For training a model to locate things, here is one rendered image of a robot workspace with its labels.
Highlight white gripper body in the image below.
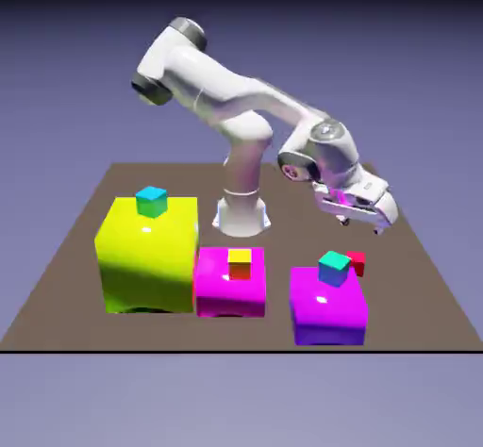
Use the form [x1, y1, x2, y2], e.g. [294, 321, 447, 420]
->
[311, 181, 400, 230]

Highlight small cyan green cube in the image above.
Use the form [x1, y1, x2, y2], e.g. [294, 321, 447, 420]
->
[135, 185, 169, 219]

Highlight small red cube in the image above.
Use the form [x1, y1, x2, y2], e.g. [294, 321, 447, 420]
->
[345, 250, 367, 278]

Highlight large yellow box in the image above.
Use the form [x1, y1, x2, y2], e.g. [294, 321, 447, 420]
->
[93, 196, 200, 315]

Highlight small teal blue cube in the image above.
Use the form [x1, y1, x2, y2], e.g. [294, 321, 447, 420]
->
[317, 250, 353, 289]

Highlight large purple box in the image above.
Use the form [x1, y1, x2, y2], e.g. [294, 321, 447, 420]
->
[289, 266, 370, 347]

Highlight small yellow orange cube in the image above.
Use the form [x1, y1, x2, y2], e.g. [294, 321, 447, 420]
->
[227, 248, 253, 281]

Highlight large magenta box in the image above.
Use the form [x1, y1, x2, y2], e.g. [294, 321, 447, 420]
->
[194, 246, 267, 319]

